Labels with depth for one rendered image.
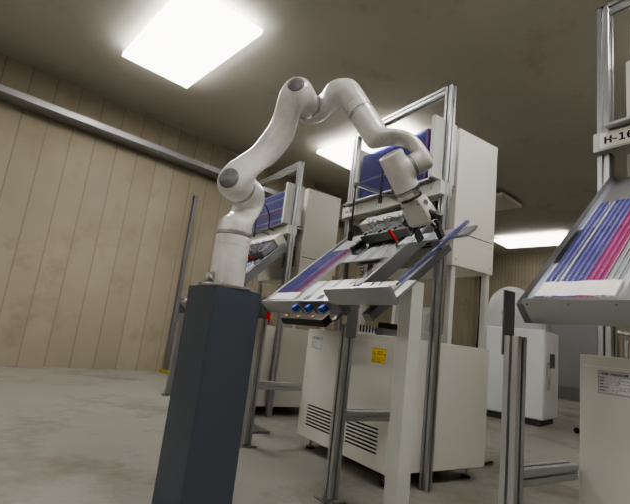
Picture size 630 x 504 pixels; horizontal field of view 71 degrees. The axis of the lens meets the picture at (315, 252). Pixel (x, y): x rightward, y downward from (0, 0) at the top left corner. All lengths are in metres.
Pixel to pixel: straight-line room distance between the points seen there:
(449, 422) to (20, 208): 4.14
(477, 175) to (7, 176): 4.09
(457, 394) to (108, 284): 3.81
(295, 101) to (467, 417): 1.64
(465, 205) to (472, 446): 1.17
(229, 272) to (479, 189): 1.48
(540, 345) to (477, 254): 2.59
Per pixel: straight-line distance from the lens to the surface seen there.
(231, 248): 1.50
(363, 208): 2.58
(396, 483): 1.63
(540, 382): 4.88
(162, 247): 5.31
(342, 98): 1.61
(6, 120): 5.13
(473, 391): 2.37
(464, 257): 2.32
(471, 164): 2.48
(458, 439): 2.32
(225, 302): 1.44
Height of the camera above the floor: 0.58
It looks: 11 degrees up
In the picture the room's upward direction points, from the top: 7 degrees clockwise
